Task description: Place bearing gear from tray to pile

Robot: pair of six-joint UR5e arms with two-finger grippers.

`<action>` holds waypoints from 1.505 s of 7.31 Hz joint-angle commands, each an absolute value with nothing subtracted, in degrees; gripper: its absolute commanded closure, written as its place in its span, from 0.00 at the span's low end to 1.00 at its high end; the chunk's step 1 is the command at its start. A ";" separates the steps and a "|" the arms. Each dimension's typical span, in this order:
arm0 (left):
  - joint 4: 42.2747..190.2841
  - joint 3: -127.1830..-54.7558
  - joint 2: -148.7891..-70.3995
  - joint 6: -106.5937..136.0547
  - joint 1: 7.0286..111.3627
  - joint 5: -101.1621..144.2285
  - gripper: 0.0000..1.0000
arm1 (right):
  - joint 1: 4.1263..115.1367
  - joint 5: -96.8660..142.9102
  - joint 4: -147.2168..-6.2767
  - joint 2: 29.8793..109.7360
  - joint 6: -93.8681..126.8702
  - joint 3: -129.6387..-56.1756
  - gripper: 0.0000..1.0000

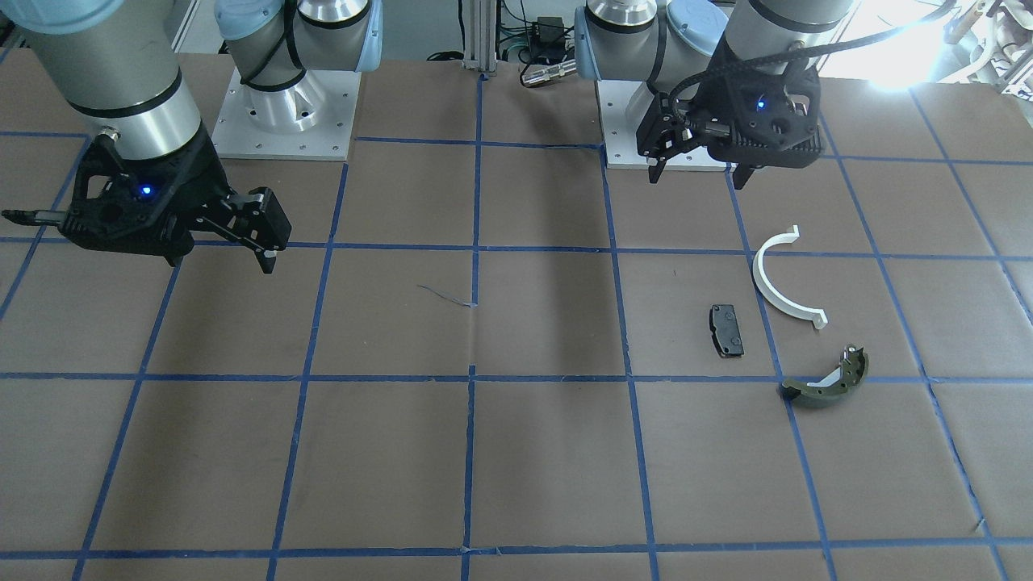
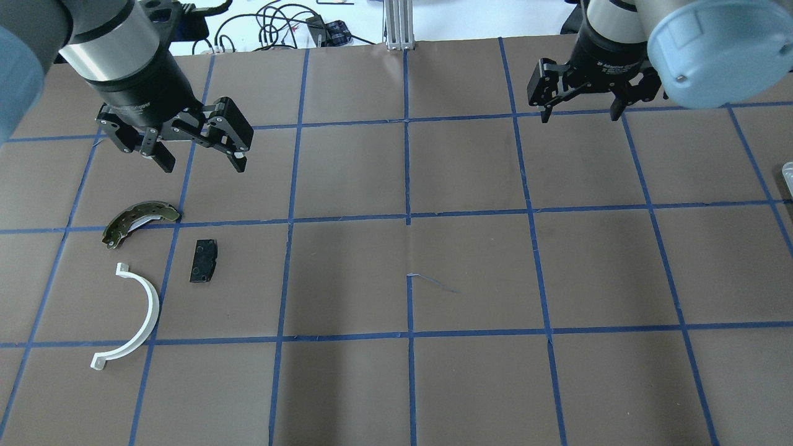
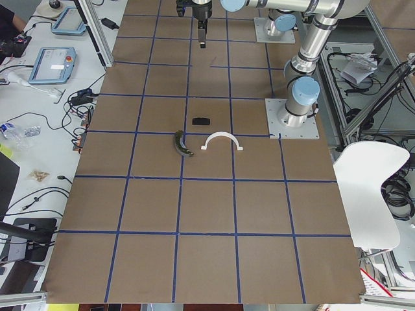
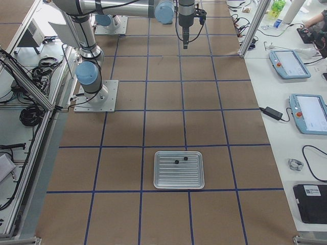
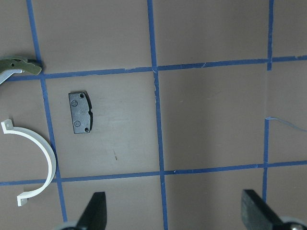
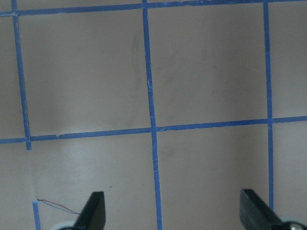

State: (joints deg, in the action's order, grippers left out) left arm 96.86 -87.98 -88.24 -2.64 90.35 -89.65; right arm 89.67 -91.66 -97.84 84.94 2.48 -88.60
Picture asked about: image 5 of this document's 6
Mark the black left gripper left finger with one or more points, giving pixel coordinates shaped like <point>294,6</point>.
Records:
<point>94,216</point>

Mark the olive green curved brake shoe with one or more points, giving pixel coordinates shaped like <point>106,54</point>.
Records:
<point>16,65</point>

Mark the black brake pad plate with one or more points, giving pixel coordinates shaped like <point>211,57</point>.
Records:
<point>81,112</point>

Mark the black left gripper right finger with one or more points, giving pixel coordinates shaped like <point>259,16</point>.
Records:
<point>256,214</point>

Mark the white half-ring pipe clamp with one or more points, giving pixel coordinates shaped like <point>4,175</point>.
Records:
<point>9,128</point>

